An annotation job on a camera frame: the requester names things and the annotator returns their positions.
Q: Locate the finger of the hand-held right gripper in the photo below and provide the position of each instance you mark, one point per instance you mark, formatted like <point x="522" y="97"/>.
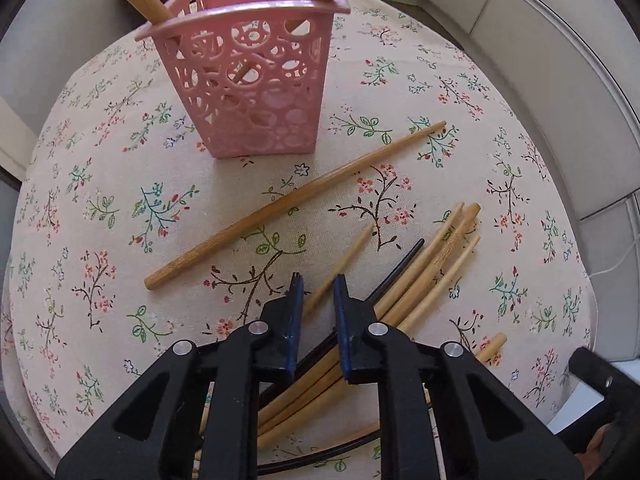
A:
<point x="597" y="375"/>

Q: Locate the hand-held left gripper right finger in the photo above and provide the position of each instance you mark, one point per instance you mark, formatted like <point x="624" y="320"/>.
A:
<point x="342" y="320"/>

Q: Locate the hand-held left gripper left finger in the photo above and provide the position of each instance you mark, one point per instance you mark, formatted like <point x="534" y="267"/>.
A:
<point x="289" y="320"/>

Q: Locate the pile of pale bamboo chopsticks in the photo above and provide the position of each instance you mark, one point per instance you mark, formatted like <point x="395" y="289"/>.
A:
<point x="430" y="270"/>

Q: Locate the pink perforated plastic basket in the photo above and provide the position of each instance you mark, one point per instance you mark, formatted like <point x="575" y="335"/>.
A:
<point x="270" y="110"/>

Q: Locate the person's right hand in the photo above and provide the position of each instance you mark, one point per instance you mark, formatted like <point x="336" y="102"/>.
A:
<point x="594" y="447"/>

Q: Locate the black chopstick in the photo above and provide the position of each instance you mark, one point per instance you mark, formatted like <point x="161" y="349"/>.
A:
<point x="400" y="267"/>
<point x="320" y="455"/>

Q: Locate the floral beige tablecloth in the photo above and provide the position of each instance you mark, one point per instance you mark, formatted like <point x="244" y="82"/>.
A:
<point x="100" y="160"/>

